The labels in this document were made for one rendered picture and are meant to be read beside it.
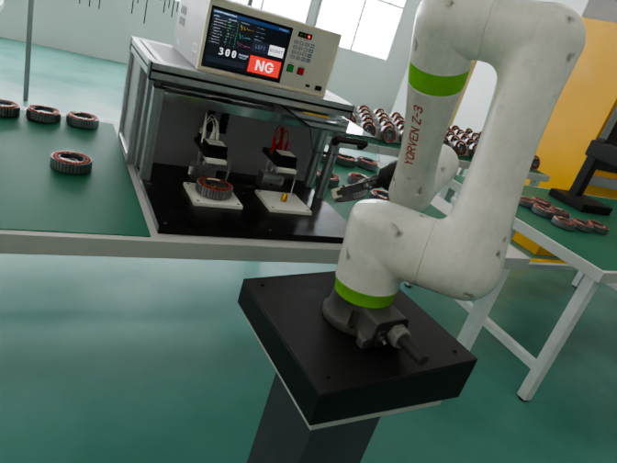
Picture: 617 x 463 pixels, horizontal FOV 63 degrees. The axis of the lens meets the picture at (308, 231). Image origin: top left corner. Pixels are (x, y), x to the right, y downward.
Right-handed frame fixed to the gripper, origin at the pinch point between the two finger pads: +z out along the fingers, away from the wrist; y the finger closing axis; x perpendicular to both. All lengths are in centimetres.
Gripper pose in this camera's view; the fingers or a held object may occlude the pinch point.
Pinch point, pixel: (350, 188)
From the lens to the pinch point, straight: 158.1
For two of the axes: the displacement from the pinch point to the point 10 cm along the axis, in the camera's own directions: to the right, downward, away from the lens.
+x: -3.0, -9.5, -0.9
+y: 7.6, -2.9, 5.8
